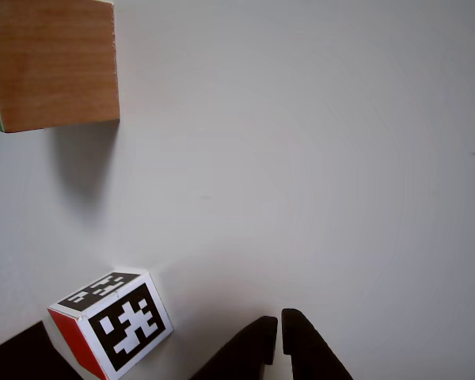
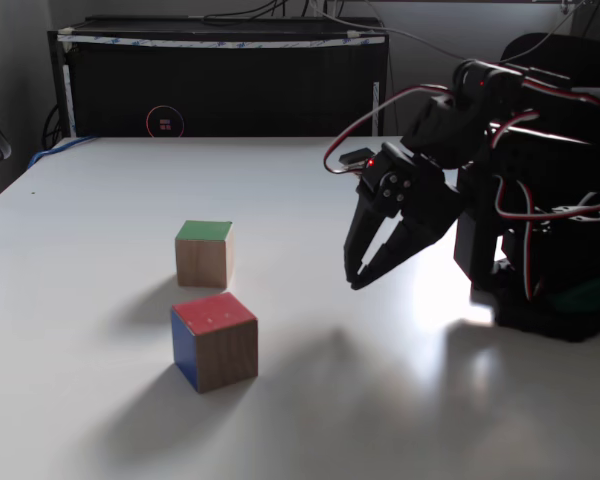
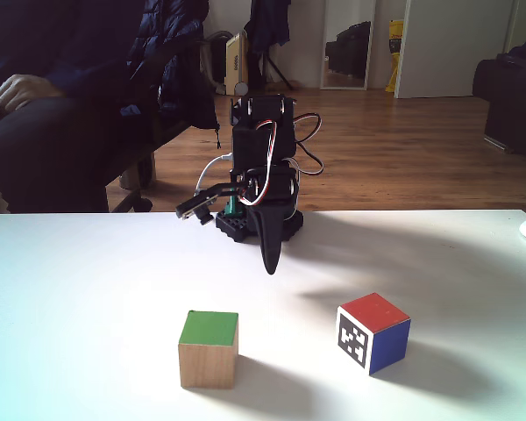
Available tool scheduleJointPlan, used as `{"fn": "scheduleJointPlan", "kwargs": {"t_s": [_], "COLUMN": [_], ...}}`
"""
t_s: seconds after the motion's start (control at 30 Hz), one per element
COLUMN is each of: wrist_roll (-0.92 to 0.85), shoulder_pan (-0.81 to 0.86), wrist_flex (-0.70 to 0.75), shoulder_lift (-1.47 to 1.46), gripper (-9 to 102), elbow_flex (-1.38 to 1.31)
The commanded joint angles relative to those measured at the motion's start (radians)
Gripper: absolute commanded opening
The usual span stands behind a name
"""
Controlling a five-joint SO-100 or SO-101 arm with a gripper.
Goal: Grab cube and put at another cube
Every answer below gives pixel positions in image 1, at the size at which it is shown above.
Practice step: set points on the wooden cube with green face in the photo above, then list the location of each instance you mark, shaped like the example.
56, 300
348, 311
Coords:
55, 67

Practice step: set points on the cube with marker and red face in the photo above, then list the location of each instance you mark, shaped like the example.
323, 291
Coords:
130, 320

